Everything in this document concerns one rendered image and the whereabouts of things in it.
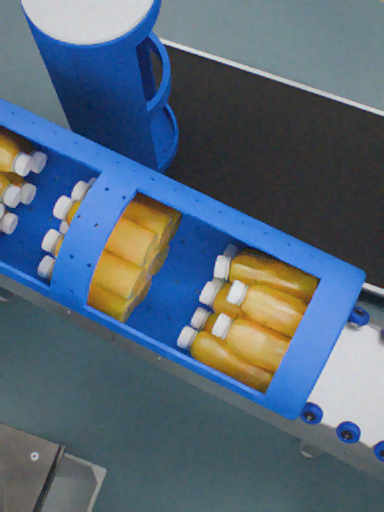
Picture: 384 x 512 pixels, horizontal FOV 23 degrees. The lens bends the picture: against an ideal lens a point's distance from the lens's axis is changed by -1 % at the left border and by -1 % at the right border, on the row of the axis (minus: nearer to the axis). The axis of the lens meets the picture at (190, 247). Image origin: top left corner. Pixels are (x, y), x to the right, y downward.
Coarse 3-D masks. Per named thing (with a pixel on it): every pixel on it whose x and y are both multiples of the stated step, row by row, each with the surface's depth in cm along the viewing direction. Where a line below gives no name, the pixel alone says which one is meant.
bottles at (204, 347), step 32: (0, 128) 180; (0, 192) 175; (32, 192) 183; (0, 224) 180; (64, 224) 173; (160, 256) 176; (96, 288) 169; (224, 288) 169; (192, 320) 174; (192, 352) 168; (224, 352) 166; (256, 384) 165
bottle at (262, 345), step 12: (228, 324) 163; (240, 324) 162; (252, 324) 162; (228, 336) 163; (240, 336) 161; (252, 336) 161; (264, 336) 161; (276, 336) 162; (240, 348) 162; (252, 348) 161; (264, 348) 161; (276, 348) 160; (252, 360) 162; (264, 360) 161; (276, 360) 160
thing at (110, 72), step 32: (160, 0) 195; (32, 32) 196; (128, 32) 189; (64, 64) 198; (96, 64) 195; (128, 64) 200; (64, 96) 219; (96, 96) 211; (128, 96) 214; (160, 96) 228; (96, 128) 230; (128, 128) 231; (160, 128) 275; (160, 160) 273
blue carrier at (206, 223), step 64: (64, 128) 171; (64, 192) 186; (128, 192) 159; (192, 192) 164; (0, 256) 179; (64, 256) 158; (192, 256) 182; (320, 256) 160; (128, 320) 175; (320, 320) 151
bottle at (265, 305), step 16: (256, 288) 161; (272, 288) 162; (240, 304) 162; (256, 304) 160; (272, 304) 160; (288, 304) 160; (304, 304) 161; (256, 320) 161; (272, 320) 160; (288, 320) 160; (288, 336) 162
